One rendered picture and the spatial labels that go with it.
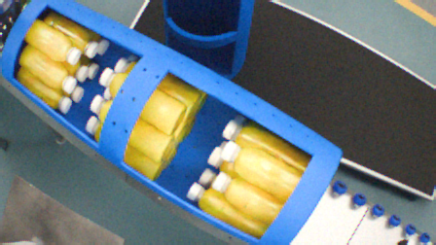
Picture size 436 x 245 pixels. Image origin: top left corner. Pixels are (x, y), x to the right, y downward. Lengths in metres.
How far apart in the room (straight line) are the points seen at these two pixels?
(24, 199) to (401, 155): 1.61
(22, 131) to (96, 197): 0.48
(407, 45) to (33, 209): 1.99
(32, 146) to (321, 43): 1.28
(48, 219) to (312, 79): 1.37
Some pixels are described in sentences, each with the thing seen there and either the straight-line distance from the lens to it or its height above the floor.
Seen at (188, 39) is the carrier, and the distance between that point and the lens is 2.14.
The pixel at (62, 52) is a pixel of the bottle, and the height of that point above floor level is 1.18.
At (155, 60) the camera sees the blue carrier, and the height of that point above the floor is 1.21.
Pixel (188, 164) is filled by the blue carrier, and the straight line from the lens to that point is 1.67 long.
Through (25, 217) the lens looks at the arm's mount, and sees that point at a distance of 1.66.
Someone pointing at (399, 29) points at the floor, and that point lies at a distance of 3.01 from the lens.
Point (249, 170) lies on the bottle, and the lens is 1.45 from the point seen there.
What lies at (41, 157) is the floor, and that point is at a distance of 2.74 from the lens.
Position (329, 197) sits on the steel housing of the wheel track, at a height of 0.93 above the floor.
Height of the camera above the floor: 2.60
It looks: 75 degrees down
